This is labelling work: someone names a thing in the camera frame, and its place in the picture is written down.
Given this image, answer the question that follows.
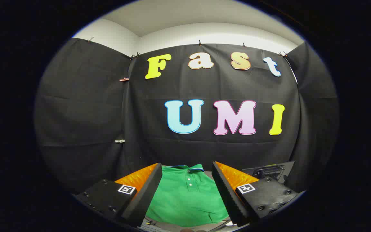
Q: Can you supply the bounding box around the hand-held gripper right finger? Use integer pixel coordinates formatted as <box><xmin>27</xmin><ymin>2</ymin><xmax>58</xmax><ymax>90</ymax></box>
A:
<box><xmin>212</xmin><ymin>161</ymin><xmax>299</xmax><ymax>227</ymax></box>

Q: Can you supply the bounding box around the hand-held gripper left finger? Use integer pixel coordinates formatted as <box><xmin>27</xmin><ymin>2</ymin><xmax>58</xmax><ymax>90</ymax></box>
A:
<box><xmin>76</xmin><ymin>163</ymin><xmax>163</xmax><ymax>227</ymax></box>

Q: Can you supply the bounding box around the green polo shirt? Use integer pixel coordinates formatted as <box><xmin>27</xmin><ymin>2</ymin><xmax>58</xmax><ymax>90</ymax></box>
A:
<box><xmin>145</xmin><ymin>164</ymin><xmax>230</xmax><ymax>227</ymax></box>

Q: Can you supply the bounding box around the dark transparent washing machine lid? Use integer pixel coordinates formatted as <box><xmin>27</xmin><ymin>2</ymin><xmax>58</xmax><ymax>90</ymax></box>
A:
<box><xmin>242</xmin><ymin>161</ymin><xmax>296</xmax><ymax>186</ymax></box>

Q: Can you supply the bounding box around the black backdrop cloth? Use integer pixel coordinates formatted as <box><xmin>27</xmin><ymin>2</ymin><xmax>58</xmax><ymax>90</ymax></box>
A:
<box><xmin>34</xmin><ymin>38</ymin><xmax>339</xmax><ymax>194</ymax></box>

